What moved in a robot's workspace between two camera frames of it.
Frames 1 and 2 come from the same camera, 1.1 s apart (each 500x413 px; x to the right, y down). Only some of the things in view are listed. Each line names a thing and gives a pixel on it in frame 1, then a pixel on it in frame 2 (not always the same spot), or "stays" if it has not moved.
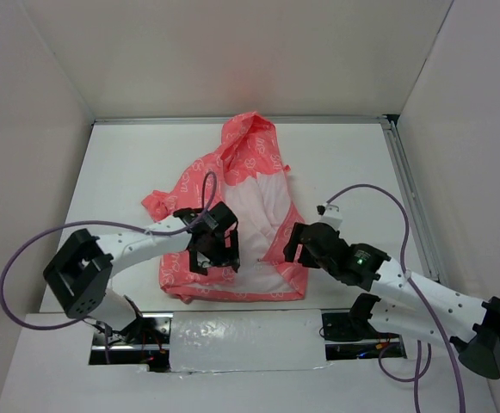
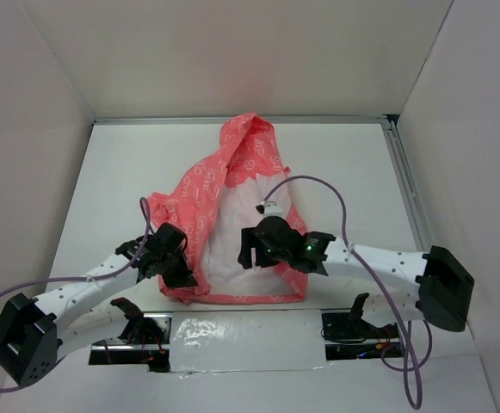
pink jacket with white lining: [247, 173] stays
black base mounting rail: [147, 340] stays
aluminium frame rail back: [362, 118] stays
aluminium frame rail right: [413, 199] stays
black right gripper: [290, 249] to [250, 239]
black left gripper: [226, 255] to [184, 277]
